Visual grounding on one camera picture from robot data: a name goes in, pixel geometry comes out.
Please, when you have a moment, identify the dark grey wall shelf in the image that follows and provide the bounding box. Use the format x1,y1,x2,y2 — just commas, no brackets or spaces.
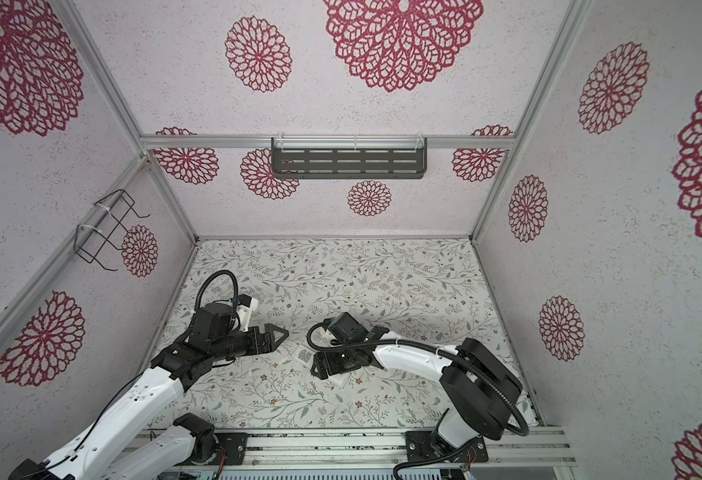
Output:
270,137,428,180

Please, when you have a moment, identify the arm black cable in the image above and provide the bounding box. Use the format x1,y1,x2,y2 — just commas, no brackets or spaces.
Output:
305,320,531,437
193,269,241,313

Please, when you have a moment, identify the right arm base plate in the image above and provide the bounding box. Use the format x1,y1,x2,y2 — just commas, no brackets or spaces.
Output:
404,430,489,466

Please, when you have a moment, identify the aluminium front rail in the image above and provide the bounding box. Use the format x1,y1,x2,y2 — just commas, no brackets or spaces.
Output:
71,427,579,472

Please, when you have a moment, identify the black wire wall rack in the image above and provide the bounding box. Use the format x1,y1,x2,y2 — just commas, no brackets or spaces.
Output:
73,189,149,272

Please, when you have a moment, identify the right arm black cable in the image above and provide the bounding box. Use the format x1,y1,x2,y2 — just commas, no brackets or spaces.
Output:
305,320,531,437

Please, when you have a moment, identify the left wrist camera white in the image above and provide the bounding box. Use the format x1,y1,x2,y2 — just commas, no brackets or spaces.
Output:
236,294,259,332

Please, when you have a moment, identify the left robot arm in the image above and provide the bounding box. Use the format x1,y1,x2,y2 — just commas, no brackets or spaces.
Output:
9,303,289,479

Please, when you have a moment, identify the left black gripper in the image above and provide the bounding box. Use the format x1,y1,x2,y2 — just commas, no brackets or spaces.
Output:
212,321,290,363

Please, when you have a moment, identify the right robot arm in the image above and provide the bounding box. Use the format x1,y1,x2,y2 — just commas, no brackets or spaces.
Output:
306,313,530,448

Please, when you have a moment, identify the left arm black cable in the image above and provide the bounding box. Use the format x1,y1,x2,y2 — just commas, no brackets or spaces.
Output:
193,269,241,313

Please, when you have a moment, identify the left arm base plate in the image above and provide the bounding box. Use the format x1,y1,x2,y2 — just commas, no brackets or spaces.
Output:
212,432,249,467

